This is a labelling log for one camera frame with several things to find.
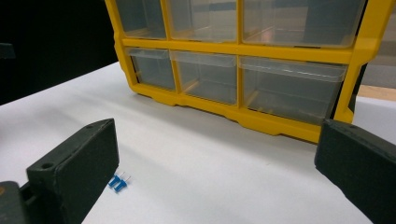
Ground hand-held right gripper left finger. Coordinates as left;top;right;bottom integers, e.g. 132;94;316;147
26;118;120;224

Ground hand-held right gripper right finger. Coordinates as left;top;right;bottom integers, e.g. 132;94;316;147
314;119;396;224

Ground medium clear plastic drawer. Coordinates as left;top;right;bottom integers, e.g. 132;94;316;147
166;0;238;43
170;50;238;105

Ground large clear plastic drawer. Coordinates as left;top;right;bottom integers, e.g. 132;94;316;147
238;55;348;126
242;0;367;49

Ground wooden board in background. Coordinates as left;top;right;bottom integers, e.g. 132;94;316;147
358;84;396;102

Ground blue push pin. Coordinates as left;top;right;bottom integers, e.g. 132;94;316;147
107;171;126;189
113;175;132;193

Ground yellow plastic drawer cabinet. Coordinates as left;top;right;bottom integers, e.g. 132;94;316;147
105;0;396;144

